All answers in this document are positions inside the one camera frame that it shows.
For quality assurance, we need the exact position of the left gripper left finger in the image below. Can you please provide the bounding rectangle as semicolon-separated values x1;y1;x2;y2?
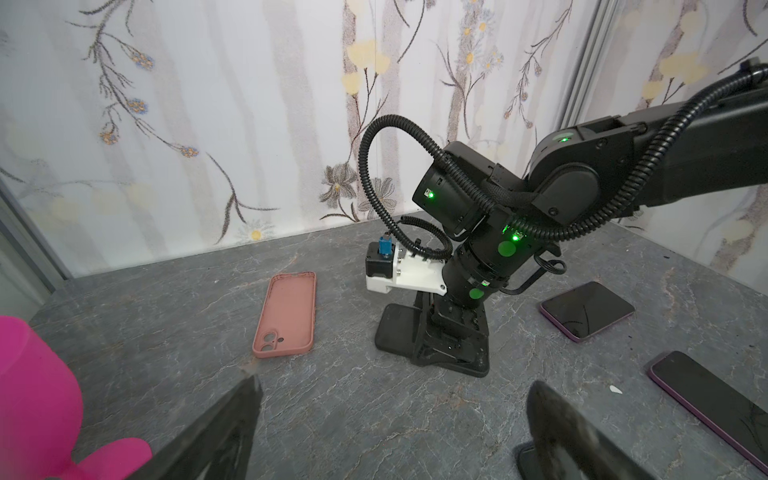
130;375;263;479

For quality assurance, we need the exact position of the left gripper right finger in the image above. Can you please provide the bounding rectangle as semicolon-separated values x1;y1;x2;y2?
526;380;652;479

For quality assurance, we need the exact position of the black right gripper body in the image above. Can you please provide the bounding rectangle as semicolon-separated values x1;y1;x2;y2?
410;292;490;378

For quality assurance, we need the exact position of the black smartphone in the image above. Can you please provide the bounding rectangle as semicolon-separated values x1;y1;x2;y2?
539;281;636;343
647;351;767;473

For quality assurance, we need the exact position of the black phone case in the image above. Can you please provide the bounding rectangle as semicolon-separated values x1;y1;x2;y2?
374;304;422;359
515;442;543;480

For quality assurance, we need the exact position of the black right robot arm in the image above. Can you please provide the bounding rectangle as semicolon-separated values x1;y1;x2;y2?
357;58;767;378

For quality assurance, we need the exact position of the salmon pink phone case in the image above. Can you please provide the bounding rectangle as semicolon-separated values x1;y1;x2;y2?
252;272;317;359

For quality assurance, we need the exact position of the pink silicone cup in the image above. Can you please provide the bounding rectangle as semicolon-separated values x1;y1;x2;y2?
1;316;153;479

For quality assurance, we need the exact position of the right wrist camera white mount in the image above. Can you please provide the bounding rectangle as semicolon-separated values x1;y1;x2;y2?
365;240;447;295

